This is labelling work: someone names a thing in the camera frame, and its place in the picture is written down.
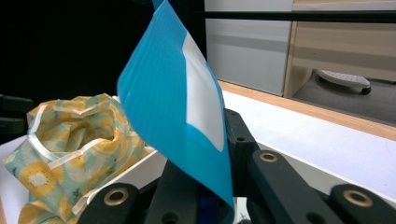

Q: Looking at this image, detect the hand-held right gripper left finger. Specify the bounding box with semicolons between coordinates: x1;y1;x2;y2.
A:
144;160;204;224

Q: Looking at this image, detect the white cabinet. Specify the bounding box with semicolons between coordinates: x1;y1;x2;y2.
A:
204;0;294;97

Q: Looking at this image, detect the white plastic tray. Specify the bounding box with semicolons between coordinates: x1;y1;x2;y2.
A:
76;141;396;218

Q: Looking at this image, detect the light wooden desk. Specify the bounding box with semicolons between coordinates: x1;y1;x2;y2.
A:
283;0;396;100

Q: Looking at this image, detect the teal orange-print fabric bag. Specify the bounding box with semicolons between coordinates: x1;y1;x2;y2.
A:
2;92;157;224

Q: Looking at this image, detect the blue packet with white label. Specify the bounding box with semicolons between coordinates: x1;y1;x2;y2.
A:
116;0;235;224

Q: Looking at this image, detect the black curtain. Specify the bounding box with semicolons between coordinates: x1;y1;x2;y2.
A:
0;0;207;108

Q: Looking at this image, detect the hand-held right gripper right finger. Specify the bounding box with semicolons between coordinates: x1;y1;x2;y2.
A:
223;107;260;195

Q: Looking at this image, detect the black horizontal frame bar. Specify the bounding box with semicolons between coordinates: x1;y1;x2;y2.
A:
204;9;396;24

